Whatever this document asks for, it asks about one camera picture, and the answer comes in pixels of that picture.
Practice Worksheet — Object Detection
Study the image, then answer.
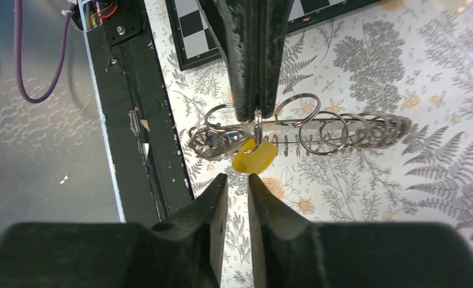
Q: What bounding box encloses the yellow key tag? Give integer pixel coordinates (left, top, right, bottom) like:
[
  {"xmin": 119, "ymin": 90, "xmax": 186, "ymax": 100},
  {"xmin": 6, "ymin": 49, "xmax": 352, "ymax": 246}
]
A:
[{"xmin": 232, "ymin": 139, "xmax": 278, "ymax": 174}]

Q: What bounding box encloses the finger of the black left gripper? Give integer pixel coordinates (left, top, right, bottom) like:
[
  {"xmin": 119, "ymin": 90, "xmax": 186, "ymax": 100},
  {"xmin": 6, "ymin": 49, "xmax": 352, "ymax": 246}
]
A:
[
  {"xmin": 198, "ymin": 1, "xmax": 258, "ymax": 121},
  {"xmin": 257, "ymin": 0, "xmax": 293, "ymax": 119}
]

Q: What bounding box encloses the black white chessboard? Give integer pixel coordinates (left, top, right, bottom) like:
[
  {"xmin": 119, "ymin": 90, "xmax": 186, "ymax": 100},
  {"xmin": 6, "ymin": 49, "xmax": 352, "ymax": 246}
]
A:
[{"xmin": 166, "ymin": 1, "xmax": 374, "ymax": 71}]

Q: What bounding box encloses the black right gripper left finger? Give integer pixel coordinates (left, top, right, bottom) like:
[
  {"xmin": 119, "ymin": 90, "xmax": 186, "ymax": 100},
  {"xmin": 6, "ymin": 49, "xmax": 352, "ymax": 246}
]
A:
[{"xmin": 152, "ymin": 173, "xmax": 228, "ymax": 287}]

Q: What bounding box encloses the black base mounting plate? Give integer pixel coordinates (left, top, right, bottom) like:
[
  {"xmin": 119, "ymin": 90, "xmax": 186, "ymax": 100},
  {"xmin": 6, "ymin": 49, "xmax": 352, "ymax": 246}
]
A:
[{"xmin": 87, "ymin": 1, "xmax": 194, "ymax": 227}]

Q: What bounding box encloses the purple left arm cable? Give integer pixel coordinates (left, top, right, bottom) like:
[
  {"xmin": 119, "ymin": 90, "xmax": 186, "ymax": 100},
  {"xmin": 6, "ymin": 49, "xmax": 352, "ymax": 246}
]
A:
[{"xmin": 13, "ymin": 0, "xmax": 77, "ymax": 105}]

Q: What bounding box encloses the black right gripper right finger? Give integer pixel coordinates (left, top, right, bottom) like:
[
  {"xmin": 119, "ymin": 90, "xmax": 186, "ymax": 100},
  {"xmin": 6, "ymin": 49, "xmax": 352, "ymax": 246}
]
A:
[{"xmin": 248, "ymin": 174, "xmax": 320, "ymax": 287}]

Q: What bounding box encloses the floral patterned table mat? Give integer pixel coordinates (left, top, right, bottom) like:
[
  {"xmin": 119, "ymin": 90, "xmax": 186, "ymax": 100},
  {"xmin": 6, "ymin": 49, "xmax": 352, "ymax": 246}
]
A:
[{"xmin": 146, "ymin": 1, "xmax": 473, "ymax": 287}]

